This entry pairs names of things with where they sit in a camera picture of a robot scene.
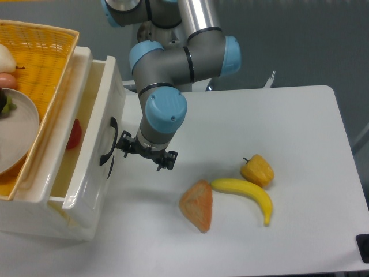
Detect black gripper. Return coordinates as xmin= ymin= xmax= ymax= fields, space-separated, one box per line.
xmin=115 ymin=130 xmax=178 ymax=171

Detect white top drawer black handle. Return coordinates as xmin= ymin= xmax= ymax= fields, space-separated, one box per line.
xmin=48 ymin=56 xmax=125 ymax=229

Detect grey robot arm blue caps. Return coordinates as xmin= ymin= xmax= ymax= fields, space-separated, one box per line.
xmin=101 ymin=1 xmax=242 ymax=170

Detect white drawer cabinet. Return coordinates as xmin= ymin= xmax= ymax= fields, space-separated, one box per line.
xmin=0 ymin=46 xmax=100 ymax=242

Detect triangular toasted sandwich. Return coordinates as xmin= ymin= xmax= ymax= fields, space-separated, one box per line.
xmin=179 ymin=179 xmax=213 ymax=233

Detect red bell pepper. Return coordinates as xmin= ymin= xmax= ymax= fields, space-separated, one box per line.
xmin=66 ymin=119 xmax=82 ymax=150

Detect yellow banana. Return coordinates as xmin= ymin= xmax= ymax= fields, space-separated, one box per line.
xmin=210 ymin=178 xmax=273 ymax=226

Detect yellow bell pepper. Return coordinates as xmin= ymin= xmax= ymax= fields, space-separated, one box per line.
xmin=240 ymin=154 xmax=274 ymax=188

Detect grey round plate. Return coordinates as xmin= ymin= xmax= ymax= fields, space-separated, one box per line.
xmin=1 ymin=88 xmax=40 ymax=174

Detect yellow woven basket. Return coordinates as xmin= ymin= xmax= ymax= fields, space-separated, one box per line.
xmin=1 ymin=20 xmax=80 ymax=201

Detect dark grapes bunch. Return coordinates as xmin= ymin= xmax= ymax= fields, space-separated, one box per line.
xmin=0 ymin=88 xmax=17 ymax=118

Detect pink sausage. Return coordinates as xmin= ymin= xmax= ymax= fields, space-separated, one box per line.
xmin=0 ymin=73 xmax=18 ymax=89

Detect white pear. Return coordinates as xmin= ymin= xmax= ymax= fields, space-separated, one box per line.
xmin=0 ymin=45 xmax=24 ymax=73

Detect black object at table edge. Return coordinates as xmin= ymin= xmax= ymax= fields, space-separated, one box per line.
xmin=356 ymin=234 xmax=369 ymax=264

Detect white bracket behind table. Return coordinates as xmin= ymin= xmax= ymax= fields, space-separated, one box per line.
xmin=262 ymin=70 xmax=276 ymax=89

